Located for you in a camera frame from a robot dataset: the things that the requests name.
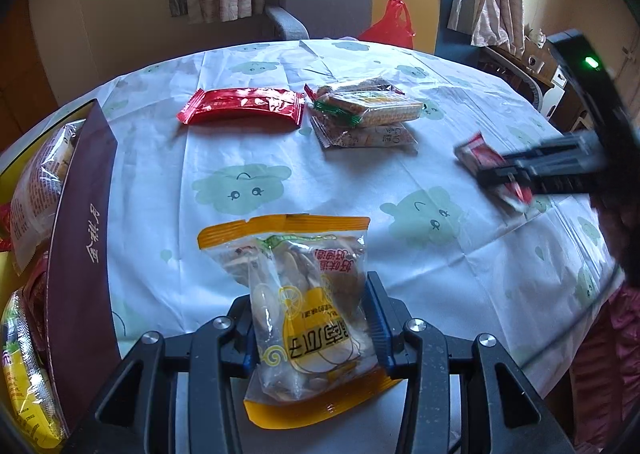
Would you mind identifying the white clear snack packet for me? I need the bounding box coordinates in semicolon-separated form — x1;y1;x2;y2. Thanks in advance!
10;121;86;275

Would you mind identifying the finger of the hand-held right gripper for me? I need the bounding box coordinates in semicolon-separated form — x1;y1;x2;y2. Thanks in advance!
477;166;603;198
502;131;608;170

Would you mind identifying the yellow-edged clear seed packet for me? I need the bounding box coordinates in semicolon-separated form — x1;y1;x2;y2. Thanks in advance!
197;214;401;427

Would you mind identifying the white cloud-print tablecloth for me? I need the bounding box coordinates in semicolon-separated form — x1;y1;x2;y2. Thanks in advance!
30;36;626;454

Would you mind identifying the black cable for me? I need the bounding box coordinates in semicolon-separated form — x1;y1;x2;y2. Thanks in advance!
520;269;626;370

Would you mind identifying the yellow snack packet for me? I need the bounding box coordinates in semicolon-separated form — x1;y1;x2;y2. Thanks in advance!
0;289;68;450

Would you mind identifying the green-edged cracker packet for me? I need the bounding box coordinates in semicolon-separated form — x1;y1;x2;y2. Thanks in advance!
312;89;426;127

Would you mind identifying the wooden wardrobe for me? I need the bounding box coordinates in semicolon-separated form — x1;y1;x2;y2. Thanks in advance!
0;0;58;155

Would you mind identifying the clear brown-print snack packet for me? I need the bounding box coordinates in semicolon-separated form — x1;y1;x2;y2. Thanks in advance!
311;115;420;153

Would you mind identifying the white curved frame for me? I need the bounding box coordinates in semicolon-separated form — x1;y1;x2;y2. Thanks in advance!
517;66;547;110

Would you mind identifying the gold maroon tin box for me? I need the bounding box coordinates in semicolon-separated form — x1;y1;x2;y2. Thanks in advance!
0;96;121;454

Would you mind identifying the red foil snack packet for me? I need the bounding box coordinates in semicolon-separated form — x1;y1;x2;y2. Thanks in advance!
179;88;306;128

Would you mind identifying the person's right forearm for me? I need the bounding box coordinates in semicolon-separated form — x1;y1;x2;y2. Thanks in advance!
592;191;640;287

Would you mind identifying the red plastic bag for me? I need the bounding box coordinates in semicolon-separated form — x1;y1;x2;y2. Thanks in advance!
357;0;416;49

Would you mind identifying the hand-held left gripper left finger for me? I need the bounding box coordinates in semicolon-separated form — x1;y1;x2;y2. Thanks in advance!
65;295;261;454

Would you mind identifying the pink quilted clothing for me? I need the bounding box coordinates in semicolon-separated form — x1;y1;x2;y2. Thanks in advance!
570;279;640;447

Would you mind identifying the cluttered wooden shelf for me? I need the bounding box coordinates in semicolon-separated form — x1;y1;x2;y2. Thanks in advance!
477;26;596;132

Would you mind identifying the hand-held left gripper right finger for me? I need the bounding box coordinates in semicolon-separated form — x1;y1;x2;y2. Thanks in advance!
366;271;576;454

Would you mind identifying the small red white snack packet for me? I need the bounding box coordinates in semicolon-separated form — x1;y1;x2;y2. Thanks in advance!
452;131;536;215

